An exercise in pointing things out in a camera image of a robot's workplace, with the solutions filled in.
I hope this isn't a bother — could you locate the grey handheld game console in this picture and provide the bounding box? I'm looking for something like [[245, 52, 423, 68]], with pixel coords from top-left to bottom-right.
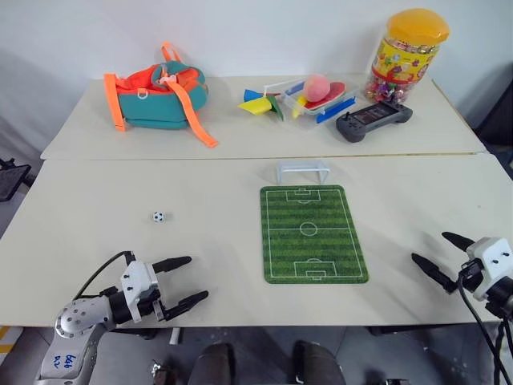
[[335, 100, 414, 144]]

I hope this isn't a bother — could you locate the colourful paper pinwheel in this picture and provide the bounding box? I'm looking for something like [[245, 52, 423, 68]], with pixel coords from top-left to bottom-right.
[[236, 82, 287, 123]]

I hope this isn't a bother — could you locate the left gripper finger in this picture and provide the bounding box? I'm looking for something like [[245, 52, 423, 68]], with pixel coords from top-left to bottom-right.
[[153, 256, 192, 274], [164, 290, 210, 322]]

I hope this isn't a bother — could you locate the red paddle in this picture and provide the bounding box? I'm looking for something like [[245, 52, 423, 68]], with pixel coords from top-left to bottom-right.
[[307, 81, 348, 110]]

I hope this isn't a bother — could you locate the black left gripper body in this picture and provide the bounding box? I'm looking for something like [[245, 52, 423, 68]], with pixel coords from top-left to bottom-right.
[[135, 262, 168, 323]]

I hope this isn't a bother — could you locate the candy jar with yellow lid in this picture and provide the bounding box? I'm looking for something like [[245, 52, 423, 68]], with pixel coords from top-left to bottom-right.
[[363, 8, 452, 107]]

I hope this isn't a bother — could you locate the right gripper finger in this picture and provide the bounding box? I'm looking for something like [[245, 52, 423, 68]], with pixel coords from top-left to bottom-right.
[[411, 252, 458, 294], [441, 231, 476, 253]]

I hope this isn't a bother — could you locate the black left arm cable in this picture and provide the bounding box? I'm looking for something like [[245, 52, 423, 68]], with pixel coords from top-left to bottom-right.
[[71, 250, 135, 302]]

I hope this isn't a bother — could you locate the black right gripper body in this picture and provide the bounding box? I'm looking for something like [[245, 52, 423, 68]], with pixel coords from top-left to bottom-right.
[[447, 258, 488, 296]]

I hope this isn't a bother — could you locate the white toy goal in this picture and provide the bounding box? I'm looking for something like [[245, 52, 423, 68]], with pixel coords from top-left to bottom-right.
[[273, 159, 332, 187]]

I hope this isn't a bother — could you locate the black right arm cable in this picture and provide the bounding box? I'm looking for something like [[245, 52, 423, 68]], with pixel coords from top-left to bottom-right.
[[458, 262, 513, 385]]

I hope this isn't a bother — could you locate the teal orange backpack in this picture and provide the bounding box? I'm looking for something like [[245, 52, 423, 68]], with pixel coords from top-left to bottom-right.
[[103, 42, 220, 149]]

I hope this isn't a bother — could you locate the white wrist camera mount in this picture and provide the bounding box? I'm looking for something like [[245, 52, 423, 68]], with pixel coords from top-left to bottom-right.
[[119, 260, 161, 324], [466, 237, 513, 302]]

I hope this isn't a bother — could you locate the clear plastic storage box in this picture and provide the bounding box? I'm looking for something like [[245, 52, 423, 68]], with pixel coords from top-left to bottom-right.
[[283, 77, 360, 126]]

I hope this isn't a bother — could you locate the pink peach toy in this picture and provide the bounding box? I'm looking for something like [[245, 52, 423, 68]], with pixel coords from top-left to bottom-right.
[[303, 74, 333, 103]]

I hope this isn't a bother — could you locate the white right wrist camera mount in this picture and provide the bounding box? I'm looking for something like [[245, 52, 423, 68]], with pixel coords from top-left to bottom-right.
[[466, 237, 513, 302]]

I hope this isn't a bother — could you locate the black stand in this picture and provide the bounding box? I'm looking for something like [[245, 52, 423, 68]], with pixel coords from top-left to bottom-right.
[[0, 158, 33, 204]]

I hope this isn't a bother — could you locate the dark rounded shape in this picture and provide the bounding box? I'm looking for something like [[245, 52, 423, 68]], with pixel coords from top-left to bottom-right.
[[291, 340, 346, 385], [187, 342, 236, 385]]

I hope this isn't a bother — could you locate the green soccer field mat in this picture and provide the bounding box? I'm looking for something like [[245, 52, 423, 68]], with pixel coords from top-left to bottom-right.
[[259, 184, 370, 286]]

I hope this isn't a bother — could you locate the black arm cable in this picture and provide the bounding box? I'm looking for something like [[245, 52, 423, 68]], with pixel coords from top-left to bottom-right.
[[71, 250, 135, 302], [458, 262, 513, 385]]

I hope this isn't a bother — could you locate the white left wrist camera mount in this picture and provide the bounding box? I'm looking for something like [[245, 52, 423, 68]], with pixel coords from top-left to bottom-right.
[[119, 260, 161, 324]]

